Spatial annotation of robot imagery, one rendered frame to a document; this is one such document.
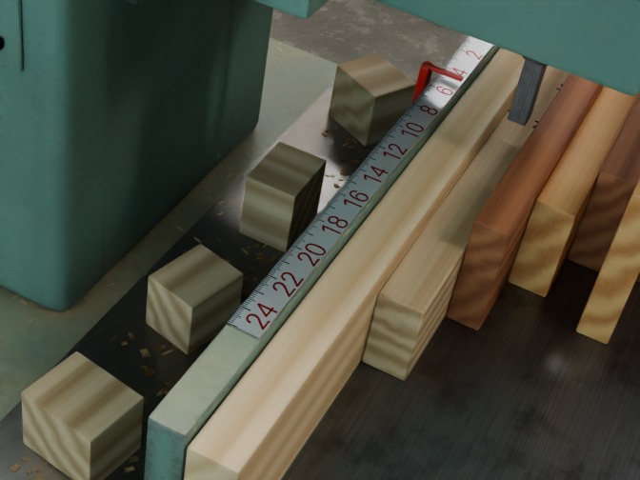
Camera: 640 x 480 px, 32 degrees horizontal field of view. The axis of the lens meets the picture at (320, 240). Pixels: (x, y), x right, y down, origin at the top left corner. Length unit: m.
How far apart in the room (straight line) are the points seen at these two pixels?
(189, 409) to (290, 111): 0.43
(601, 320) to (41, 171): 0.27
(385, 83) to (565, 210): 0.28
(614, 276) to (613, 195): 0.05
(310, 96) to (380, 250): 0.36
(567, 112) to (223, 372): 0.24
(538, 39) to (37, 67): 0.22
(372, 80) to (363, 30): 1.75
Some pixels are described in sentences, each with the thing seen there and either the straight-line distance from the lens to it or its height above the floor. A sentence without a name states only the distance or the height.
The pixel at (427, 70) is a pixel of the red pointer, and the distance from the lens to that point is 0.55.
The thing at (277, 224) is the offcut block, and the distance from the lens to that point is 0.66.
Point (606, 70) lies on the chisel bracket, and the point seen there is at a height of 1.01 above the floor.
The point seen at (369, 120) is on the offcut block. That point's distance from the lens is 0.75.
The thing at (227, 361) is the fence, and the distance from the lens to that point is 0.39.
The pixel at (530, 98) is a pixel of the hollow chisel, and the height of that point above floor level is 0.97.
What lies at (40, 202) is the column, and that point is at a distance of 0.57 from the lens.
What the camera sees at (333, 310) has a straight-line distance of 0.42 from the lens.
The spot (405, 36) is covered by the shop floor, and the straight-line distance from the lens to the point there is 2.51.
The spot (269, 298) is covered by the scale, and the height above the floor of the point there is 0.96.
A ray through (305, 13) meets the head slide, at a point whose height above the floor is 1.00.
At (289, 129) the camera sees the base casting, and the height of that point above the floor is 0.80.
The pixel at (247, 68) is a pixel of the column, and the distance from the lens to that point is 0.70.
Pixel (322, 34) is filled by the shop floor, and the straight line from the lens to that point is 2.46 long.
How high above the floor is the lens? 1.24
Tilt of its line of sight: 40 degrees down
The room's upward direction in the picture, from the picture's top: 11 degrees clockwise
